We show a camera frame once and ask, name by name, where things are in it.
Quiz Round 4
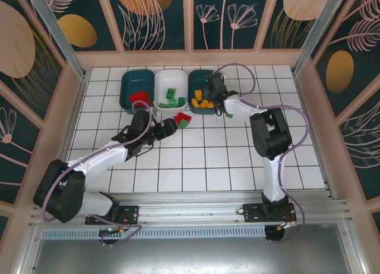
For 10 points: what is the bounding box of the teal plastic bin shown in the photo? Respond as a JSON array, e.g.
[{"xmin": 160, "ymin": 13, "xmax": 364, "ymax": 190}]
[
  {"xmin": 119, "ymin": 69, "xmax": 156, "ymax": 116},
  {"xmin": 187, "ymin": 69, "xmax": 223, "ymax": 116}
]

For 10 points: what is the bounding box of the white plastic bin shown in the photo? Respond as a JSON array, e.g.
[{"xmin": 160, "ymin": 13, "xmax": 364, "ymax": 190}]
[{"xmin": 154, "ymin": 69, "xmax": 189, "ymax": 114}]

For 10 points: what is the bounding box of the grey metal sheet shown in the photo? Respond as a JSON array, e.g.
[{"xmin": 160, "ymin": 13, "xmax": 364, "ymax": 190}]
[{"xmin": 17, "ymin": 223, "xmax": 369, "ymax": 274}]

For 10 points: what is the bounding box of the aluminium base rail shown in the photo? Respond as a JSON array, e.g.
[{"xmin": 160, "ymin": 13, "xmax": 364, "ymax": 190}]
[{"xmin": 28, "ymin": 190, "xmax": 353, "ymax": 227}]

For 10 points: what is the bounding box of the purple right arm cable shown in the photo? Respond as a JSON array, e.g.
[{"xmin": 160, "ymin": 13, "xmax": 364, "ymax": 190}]
[{"xmin": 212, "ymin": 62, "xmax": 309, "ymax": 245}]

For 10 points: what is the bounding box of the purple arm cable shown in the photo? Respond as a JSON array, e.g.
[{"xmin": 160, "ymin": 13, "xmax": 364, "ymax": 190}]
[
  {"xmin": 41, "ymin": 100, "xmax": 155, "ymax": 247},
  {"xmin": 212, "ymin": 62, "xmax": 309, "ymax": 245}
]

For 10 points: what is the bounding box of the slotted grey cable duct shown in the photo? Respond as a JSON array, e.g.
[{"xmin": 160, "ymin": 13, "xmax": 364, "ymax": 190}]
[{"xmin": 41, "ymin": 225, "xmax": 267, "ymax": 240}]

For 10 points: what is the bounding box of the aluminium frame post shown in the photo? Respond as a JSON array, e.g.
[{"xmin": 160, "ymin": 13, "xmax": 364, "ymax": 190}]
[
  {"xmin": 23, "ymin": 0, "xmax": 91, "ymax": 81},
  {"xmin": 290, "ymin": 0, "xmax": 350, "ymax": 76}
]

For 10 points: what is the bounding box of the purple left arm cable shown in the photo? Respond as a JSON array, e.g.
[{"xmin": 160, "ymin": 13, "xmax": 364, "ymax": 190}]
[{"xmin": 41, "ymin": 100, "xmax": 155, "ymax": 247}]

